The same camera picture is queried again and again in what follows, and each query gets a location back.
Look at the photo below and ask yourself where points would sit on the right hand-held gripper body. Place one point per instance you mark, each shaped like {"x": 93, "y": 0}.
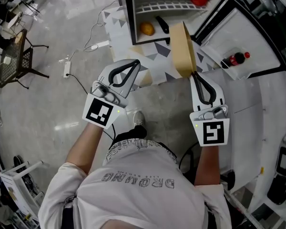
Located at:
{"x": 213, "y": 132}

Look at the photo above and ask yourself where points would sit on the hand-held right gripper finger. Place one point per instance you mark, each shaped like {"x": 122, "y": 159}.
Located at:
{"x": 219, "y": 95}
{"x": 194, "y": 99}

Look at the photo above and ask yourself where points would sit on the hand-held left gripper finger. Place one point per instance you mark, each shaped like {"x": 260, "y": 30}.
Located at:
{"x": 129, "y": 85}
{"x": 104, "y": 74}

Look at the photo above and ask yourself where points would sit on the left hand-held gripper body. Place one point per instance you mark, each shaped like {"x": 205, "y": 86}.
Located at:
{"x": 96, "y": 112}

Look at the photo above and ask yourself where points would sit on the small fridge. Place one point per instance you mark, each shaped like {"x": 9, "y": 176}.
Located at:
{"x": 248, "y": 34}

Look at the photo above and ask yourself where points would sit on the person's right forearm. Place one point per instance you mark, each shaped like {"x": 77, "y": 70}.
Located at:
{"x": 207, "y": 166}

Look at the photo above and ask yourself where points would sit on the person's left forearm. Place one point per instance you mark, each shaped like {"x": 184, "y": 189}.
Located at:
{"x": 84, "y": 149}

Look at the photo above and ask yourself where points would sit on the triangle-patterned table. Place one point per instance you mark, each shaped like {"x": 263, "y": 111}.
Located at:
{"x": 119, "y": 44}

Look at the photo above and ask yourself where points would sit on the person's left shoe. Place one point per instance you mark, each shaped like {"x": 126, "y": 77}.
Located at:
{"x": 138, "y": 118}

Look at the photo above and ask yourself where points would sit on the white power strip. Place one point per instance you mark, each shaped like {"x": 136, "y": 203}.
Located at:
{"x": 67, "y": 69}

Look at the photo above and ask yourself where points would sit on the cola bottle red cap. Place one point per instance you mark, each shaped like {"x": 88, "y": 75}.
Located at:
{"x": 236, "y": 59}

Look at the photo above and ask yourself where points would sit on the person's black trousers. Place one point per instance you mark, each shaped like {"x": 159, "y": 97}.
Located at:
{"x": 131, "y": 133}

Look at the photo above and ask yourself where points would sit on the black office chair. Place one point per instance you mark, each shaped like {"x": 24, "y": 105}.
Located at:
{"x": 228, "y": 180}

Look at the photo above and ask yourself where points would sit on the orange fruit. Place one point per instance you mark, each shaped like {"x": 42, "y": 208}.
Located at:
{"x": 147, "y": 28}

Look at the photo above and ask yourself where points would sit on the dark metal lattice table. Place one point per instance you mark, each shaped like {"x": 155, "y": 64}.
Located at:
{"x": 14, "y": 61}

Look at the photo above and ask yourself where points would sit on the person's white shirt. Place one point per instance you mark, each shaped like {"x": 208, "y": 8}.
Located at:
{"x": 138, "y": 194}

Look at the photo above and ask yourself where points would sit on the round beige board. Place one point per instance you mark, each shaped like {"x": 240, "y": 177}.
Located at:
{"x": 19, "y": 37}

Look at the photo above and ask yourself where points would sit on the small white cube block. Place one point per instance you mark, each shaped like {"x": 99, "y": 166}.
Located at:
{"x": 7, "y": 60}

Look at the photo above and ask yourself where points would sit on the white shelf rack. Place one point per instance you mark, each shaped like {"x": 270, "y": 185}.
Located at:
{"x": 19, "y": 190}

